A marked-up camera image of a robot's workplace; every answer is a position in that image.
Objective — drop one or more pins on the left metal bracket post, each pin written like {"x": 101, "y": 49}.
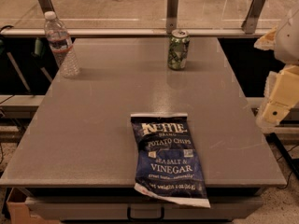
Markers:
{"x": 46, "y": 5}

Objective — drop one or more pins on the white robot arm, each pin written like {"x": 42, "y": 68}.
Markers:
{"x": 283, "y": 39}

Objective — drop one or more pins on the metal bracket post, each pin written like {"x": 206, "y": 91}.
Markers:
{"x": 171, "y": 15}
{"x": 46, "y": 5}
{"x": 249, "y": 24}

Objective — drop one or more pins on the grey table drawer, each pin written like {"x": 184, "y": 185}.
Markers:
{"x": 114, "y": 208}

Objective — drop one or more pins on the white horizontal rail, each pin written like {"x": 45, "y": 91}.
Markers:
{"x": 25, "y": 32}

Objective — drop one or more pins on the right metal bracket post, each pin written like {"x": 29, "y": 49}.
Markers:
{"x": 249, "y": 24}

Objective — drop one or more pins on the blue Kettle chips bag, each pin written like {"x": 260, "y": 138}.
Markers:
{"x": 168, "y": 166}

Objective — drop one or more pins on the clear plastic water bottle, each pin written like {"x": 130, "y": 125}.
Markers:
{"x": 61, "y": 45}

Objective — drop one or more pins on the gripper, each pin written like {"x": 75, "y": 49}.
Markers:
{"x": 288, "y": 41}

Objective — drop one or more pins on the green soda can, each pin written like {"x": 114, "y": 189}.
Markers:
{"x": 178, "y": 49}

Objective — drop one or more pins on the middle metal bracket post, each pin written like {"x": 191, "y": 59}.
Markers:
{"x": 171, "y": 15}

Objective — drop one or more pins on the cardboard box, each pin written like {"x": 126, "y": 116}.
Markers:
{"x": 20, "y": 213}

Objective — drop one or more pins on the black drawer handle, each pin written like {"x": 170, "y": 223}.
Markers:
{"x": 145, "y": 214}

